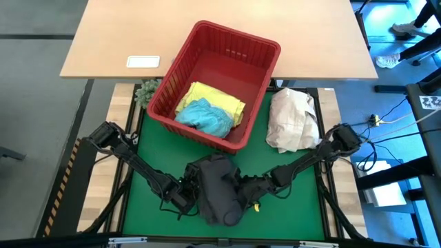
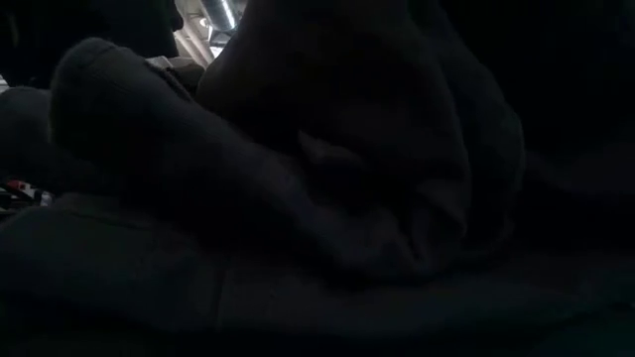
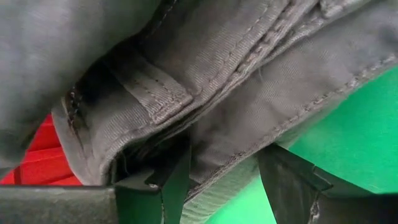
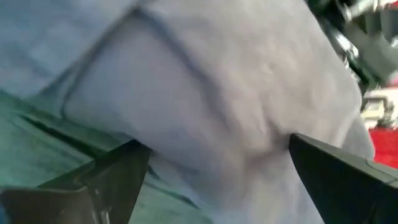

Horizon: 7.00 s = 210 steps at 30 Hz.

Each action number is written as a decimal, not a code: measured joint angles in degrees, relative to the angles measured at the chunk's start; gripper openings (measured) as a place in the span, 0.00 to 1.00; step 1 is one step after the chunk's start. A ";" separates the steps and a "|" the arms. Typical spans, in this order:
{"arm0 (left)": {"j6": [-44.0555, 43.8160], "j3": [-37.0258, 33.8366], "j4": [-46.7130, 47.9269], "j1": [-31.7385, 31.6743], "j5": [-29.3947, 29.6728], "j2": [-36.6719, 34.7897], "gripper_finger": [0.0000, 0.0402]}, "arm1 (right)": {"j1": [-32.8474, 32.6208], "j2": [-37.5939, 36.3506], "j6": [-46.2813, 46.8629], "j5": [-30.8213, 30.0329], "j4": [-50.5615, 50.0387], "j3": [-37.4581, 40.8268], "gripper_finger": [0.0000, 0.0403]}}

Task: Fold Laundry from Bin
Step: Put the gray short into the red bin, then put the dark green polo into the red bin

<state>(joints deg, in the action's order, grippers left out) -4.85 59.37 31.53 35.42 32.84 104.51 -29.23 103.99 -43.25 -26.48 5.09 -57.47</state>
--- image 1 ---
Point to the pale blue white garment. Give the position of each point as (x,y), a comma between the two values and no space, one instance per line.
(206,118)

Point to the silver metal bracket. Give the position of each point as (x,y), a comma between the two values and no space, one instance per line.
(127,240)
(318,244)

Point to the light wooden desk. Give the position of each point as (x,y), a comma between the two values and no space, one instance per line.
(310,41)

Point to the black desk leg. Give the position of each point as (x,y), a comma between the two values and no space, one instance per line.
(361,24)

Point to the white fiducial marker card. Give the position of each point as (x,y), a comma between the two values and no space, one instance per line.
(430,102)

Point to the wooden table board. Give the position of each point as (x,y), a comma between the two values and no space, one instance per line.
(94,206)
(349,193)

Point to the red plastic laundry bin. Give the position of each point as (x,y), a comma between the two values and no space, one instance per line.
(227,58)

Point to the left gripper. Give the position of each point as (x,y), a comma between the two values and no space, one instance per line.
(186,193)

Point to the black table frame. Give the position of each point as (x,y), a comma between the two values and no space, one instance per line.
(119,224)

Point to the person's leg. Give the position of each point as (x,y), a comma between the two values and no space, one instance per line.
(425,13)
(420,48)

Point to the dark chair leg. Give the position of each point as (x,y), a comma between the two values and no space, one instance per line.
(12,154)

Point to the white shoe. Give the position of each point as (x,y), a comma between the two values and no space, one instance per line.
(404,28)
(387,61)

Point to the yellow black hazard strip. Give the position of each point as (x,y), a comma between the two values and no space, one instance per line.
(62,186)

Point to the pale green artificial plant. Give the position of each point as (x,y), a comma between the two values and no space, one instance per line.
(146,93)

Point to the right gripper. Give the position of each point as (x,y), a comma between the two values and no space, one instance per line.
(256,189)

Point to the yellow garment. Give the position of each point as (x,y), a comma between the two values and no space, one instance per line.
(217,96)

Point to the black crossbar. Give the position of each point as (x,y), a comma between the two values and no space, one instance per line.
(51,241)

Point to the white rectangular card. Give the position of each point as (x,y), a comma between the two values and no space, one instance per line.
(143,61)

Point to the cream folded garment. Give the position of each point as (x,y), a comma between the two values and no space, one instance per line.
(291,117)

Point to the black desk foot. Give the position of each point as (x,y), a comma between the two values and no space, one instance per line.
(389,89)

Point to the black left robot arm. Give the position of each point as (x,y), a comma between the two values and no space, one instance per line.
(138,165)

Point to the white box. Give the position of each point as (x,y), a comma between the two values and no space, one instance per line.
(386,196)

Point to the black side table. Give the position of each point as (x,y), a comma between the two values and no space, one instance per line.
(413,100)

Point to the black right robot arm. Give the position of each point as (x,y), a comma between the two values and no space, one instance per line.
(317,153)

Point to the dark grey garment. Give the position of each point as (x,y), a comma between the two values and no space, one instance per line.
(218,193)

